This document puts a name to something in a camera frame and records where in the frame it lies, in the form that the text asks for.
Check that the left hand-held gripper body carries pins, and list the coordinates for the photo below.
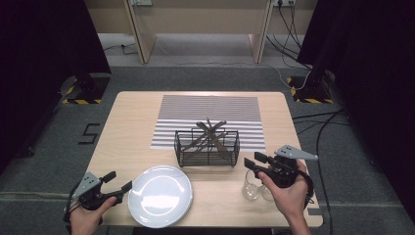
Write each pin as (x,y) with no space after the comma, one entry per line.
(93,196)

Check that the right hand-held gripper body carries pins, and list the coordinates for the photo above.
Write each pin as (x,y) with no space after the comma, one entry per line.
(282,173)

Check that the clear drinking glass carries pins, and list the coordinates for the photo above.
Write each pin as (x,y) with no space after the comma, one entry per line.
(249,191)
(267,194)

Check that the person's left hand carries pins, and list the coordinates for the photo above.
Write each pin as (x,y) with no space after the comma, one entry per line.
(86,218)

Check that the person's right hand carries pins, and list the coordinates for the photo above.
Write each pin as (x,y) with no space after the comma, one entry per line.
(290,199)

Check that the grey tape strip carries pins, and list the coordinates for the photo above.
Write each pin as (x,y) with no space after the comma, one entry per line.
(314,211)

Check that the metal cutlery piece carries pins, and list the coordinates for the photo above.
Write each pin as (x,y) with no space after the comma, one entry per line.
(208,120)
(221,124)
(201,125)

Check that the striped placemat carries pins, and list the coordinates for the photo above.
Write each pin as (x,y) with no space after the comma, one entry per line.
(208,103)

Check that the stand base with striped tape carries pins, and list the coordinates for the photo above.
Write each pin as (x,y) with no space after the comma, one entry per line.
(88,89)
(310,93)

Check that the black curtain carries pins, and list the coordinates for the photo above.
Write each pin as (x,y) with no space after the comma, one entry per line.
(375,81)
(39,65)

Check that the beige wooden desk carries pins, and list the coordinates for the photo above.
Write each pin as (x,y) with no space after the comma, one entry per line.
(202,19)

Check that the wall socket with plugs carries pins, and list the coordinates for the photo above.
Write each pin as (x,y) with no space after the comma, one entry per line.
(287,2)

